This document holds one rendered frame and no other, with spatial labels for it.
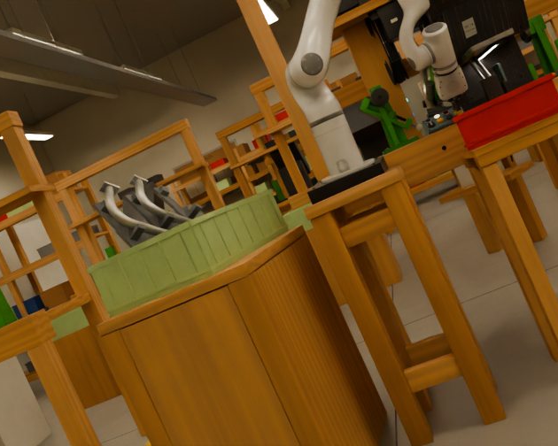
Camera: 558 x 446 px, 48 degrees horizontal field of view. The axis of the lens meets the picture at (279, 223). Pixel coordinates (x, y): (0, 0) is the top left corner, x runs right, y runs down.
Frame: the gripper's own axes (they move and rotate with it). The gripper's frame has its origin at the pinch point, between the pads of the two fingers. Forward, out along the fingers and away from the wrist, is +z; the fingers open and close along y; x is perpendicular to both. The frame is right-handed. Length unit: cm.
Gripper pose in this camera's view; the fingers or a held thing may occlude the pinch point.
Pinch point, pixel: (456, 104)
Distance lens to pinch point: 239.1
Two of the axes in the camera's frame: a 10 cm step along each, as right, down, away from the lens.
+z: 4.1, 7.0, 5.9
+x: -1.4, -5.9, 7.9
